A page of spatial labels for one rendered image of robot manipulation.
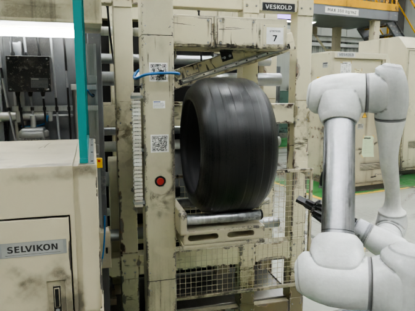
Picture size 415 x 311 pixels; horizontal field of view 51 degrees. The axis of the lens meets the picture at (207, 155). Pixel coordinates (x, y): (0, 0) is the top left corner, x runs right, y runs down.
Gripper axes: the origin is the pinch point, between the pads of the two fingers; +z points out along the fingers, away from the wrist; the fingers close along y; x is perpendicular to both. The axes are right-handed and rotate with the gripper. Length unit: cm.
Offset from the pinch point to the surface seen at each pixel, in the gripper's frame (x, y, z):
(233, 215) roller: -10.3, 16.2, 24.2
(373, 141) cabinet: 434, 211, 25
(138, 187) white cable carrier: -30, 9, 61
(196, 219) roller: -22.8, 16.6, 35.0
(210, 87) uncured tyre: 2, -30, 52
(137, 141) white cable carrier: -23, -7, 68
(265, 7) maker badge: 89, -37, 75
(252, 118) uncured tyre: 0.3, -25.4, 30.1
